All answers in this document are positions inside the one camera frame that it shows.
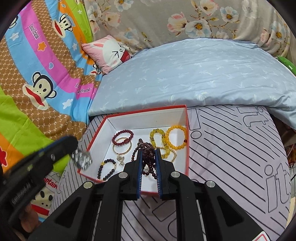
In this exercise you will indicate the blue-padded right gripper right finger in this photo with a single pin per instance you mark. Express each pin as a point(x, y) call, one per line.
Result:
point(158, 172)

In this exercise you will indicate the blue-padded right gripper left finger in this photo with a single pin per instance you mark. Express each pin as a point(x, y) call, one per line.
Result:
point(139, 173)

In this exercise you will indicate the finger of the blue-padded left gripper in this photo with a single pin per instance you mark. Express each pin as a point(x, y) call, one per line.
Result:
point(55, 148)
point(70, 144)

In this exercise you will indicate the long dark garnet bead strand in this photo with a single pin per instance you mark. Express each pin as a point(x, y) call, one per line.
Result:
point(148, 158)

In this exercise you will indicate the thin gold bangle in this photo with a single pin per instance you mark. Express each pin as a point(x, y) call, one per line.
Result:
point(122, 150)

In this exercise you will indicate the silver metal watch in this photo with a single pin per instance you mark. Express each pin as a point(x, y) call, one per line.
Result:
point(81, 159)

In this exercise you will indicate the red white-lined jewelry box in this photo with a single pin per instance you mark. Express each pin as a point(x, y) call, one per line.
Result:
point(134, 125)

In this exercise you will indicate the person's left hand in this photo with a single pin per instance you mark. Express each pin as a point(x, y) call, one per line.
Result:
point(29, 219)

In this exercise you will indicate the colourful monkey cartoon bedsheet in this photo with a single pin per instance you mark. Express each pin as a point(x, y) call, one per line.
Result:
point(47, 81)

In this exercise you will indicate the light blue quilt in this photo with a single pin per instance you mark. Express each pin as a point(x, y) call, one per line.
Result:
point(199, 72)

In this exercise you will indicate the pink rabbit cushion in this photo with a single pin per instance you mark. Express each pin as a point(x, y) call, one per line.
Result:
point(107, 53)

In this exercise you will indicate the grey floral blanket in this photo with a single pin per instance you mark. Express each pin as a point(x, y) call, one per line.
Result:
point(148, 24)

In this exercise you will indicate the green plush toy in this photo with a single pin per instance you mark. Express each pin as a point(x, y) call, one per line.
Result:
point(288, 64)

